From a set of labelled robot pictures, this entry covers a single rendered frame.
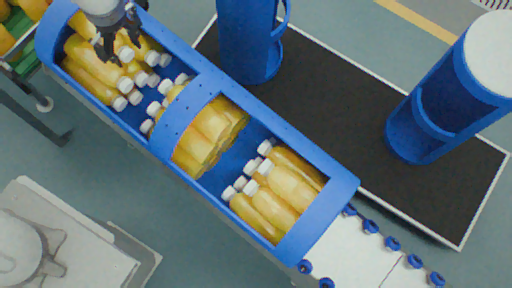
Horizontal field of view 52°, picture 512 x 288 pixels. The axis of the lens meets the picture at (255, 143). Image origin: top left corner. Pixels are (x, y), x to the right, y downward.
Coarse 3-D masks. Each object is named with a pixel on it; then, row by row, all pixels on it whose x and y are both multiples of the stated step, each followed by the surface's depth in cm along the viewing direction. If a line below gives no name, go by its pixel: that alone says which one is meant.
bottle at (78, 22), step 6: (78, 12) 135; (72, 18) 136; (78, 18) 135; (84, 18) 135; (72, 24) 136; (78, 24) 135; (84, 24) 135; (90, 24) 134; (78, 30) 136; (84, 30) 135; (90, 30) 134; (84, 36) 136; (90, 36) 135; (120, 36) 135; (102, 42) 134; (114, 42) 134; (120, 42) 135; (114, 48) 134; (120, 48) 135
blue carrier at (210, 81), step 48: (48, 48) 134; (192, 48) 138; (144, 96) 154; (192, 96) 126; (240, 96) 130; (144, 144) 134; (240, 144) 151; (288, 144) 126; (240, 192) 147; (336, 192) 122; (288, 240) 122
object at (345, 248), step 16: (80, 96) 163; (96, 112) 163; (176, 176) 157; (192, 192) 158; (336, 224) 150; (352, 224) 150; (320, 240) 148; (336, 240) 148; (352, 240) 149; (368, 240) 149; (272, 256) 152; (304, 256) 147; (320, 256) 147; (336, 256) 147; (352, 256) 147; (368, 256) 148; (384, 256) 148; (400, 256) 148; (288, 272) 152; (320, 272) 146; (336, 272) 146; (352, 272) 146; (368, 272) 146; (384, 272) 147; (400, 272) 147; (416, 272) 147
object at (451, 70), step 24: (456, 48) 159; (432, 72) 181; (456, 72) 159; (408, 96) 207; (432, 96) 227; (456, 96) 216; (480, 96) 155; (504, 96) 151; (408, 120) 239; (432, 120) 239; (456, 120) 225; (480, 120) 170; (408, 144) 236; (432, 144) 236; (456, 144) 200
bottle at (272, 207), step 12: (252, 192) 131; (264, 192) 129; (264, 204) 129; (276, 204) 128; (288, 204) 129; (264, 216) 130; (276, 216) 128; (288, 216) 128; (300, 216) 128; (288, 228) 128
